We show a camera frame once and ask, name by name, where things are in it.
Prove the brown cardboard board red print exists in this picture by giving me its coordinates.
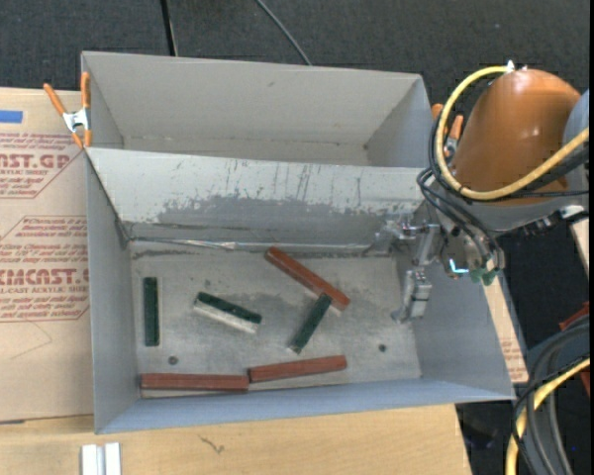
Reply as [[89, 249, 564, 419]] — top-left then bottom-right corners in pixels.
[[0, 85, 530, 426]]

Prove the red-brown flat block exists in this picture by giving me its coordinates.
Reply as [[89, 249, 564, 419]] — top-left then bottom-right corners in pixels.
[[247, 354, 349, 385], [263, 245, 352, 313], [139, 372, 250, 394]]

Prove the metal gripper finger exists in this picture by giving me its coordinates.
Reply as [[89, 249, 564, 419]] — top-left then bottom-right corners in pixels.
[[390, 268, 434, 325], [374, 219, 442, 247]]

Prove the grey metal bin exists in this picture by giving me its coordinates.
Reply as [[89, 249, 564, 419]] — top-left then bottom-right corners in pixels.
[[80, 50, 519, 435]]

